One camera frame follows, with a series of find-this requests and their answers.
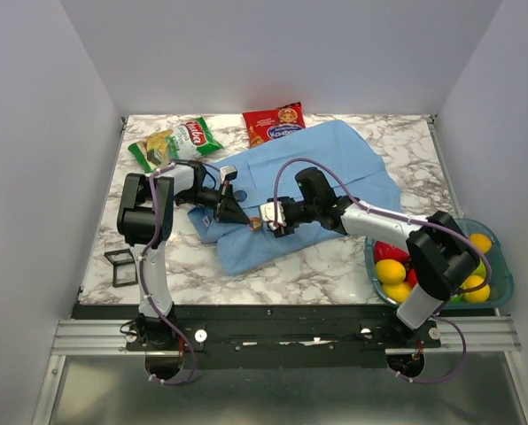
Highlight teal plastic fruit container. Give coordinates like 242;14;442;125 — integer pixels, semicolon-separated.
364;218;514;311

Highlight green lime lower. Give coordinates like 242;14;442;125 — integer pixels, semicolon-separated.
450;290;463;303

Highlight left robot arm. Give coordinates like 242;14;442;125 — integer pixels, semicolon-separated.
117;159;250;350

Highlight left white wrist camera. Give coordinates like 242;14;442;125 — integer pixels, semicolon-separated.
220;165;238;184

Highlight red dragon fruit toy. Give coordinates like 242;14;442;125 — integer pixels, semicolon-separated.
373;241;410;264

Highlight aluminium rail frame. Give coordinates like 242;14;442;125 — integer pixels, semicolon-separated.
32;315;528;424

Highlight yellow lemon upper left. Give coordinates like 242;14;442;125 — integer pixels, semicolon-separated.
375;259;407;285

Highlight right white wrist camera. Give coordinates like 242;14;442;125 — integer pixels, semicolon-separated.
259;203;286;229

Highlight yellow lemon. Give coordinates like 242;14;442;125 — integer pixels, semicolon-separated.
470;233;493;254
462;274;491;304
375;259;407;285
382;282;412;304

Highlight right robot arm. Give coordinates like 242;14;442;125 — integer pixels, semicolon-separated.
259;167;483;347

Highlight black double frame stand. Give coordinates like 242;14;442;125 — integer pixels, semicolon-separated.
104;248;138;288

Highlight green lime upper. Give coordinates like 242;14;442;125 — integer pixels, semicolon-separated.
472;260;486;279

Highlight yellow lemon lower left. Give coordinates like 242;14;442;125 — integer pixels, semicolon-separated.
382;282;412;304

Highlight light blue shirt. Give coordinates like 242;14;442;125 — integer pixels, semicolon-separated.
188;120;401;275

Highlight red candy bag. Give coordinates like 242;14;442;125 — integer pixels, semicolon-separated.
243;102;306;149

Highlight yellow lemon back right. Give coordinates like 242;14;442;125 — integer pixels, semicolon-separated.
470;233;493;254

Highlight yellow lemon front right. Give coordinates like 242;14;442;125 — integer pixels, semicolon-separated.
462;274;491;304

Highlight red apple toy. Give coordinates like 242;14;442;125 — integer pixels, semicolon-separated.
407;268;418;288

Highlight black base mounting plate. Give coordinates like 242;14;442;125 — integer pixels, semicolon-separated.
71;305;495;375

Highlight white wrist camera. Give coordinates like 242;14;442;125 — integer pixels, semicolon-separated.
259;203;286;229
220;165;238;184

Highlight green lime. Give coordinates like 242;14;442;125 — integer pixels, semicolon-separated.
450;290;463;303
472;260;486;279

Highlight green chips bag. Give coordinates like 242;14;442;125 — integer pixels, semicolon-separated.
128;117;223;173

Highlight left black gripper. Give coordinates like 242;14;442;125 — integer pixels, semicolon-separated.
177;181;250;225

